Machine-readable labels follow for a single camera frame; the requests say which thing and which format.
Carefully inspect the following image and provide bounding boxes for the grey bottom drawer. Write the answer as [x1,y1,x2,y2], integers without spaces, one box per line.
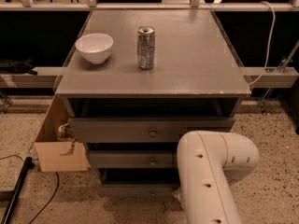
[97,168,179,197]

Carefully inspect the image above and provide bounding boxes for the grey drawer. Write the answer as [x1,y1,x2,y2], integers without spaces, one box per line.
[88,150,177,168]
[68,118,235,143]
[97,168,179,197]

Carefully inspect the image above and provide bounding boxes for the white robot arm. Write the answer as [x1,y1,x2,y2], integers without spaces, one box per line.
[177,131,260,224]

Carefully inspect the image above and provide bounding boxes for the grey middle drawer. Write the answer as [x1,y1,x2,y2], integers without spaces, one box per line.
[88,150,177,168]

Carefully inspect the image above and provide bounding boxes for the grey top drawer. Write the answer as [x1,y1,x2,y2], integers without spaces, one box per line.
[68,118,235,143]

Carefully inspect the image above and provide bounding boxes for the crumpled item in box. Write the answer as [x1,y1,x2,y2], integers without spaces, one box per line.
[56,123,75,141]

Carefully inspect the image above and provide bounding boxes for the cardboard box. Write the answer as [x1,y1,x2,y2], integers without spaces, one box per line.
[35,96,90,172]

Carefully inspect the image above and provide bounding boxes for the black floor bar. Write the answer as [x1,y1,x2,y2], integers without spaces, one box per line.
[0,157,34,224]

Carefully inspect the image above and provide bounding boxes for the silver drink can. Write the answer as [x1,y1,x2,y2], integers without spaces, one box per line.
[137,26,155,70]

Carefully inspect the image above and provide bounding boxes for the white bowl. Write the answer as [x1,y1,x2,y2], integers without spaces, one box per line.
[75,33,114,64]

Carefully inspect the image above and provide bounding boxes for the metal bracket right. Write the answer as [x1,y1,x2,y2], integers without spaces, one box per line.
[259,40,299,115]

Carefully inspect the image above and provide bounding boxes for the grey metal rail frame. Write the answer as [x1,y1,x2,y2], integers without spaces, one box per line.
[0,0,299,89]

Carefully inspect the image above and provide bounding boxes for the black floor cable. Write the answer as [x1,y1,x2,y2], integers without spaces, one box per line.
[0,154,60,224]

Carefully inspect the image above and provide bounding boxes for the black object on rail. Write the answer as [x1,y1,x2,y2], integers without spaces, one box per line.
[0,59,37,76]

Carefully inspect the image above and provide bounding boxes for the white cable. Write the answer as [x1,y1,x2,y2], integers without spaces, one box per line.
[248,1,277,87]

